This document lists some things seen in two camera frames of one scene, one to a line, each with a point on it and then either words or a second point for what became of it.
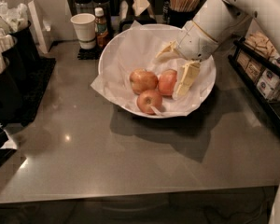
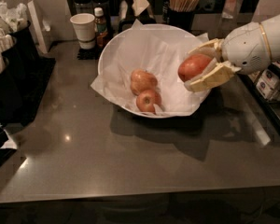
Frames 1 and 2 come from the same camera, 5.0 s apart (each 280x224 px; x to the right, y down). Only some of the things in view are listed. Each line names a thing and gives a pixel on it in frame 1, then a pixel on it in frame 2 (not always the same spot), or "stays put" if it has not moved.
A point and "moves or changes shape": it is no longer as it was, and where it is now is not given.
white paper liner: x=136 y=49 stays put
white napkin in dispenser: x=140 y=2 stays put
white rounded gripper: x=194 y=42 to x=245 y=48
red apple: x=167 y=81 moves or changes shape
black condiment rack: x=264 y=82 stays put
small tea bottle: x=101 y=25 stays put
